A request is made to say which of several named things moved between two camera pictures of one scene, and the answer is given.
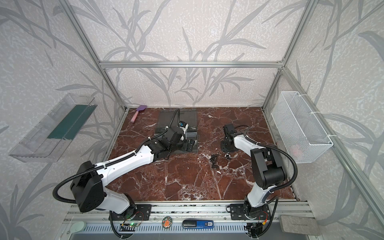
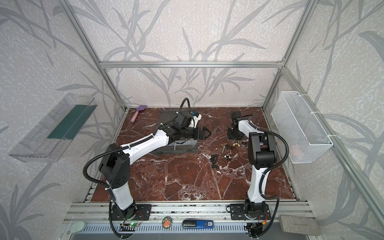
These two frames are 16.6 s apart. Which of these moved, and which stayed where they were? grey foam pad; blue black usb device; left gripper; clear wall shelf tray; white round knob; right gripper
Moved: left gripper; right gripper
Stayed: white round knob; blue black usb device; clear wall shelf tray; grey foam pad
